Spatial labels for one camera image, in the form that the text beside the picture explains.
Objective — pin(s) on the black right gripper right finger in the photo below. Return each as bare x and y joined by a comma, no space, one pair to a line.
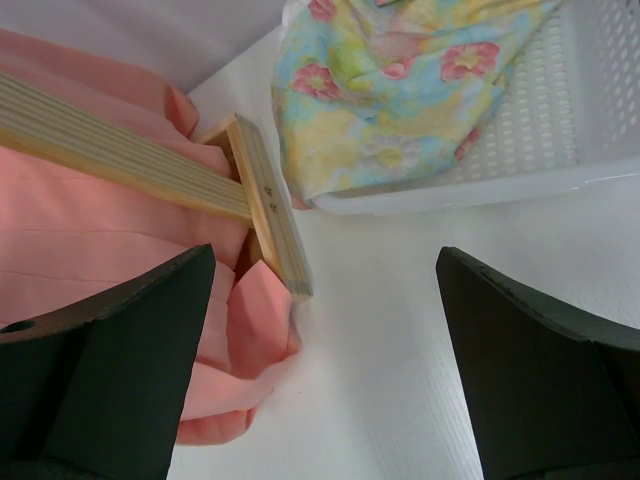
552,390

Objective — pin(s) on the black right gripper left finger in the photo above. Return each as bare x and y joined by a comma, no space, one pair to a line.
95,390

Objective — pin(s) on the floral pastel skirt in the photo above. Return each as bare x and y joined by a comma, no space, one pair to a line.
369,93

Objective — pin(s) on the pink pleated skirt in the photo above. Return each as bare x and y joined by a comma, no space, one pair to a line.
66,236

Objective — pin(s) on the wooden clothes rack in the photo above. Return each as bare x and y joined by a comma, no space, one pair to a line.
36,123

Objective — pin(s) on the white plastic basket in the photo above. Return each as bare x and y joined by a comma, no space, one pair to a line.
569,118

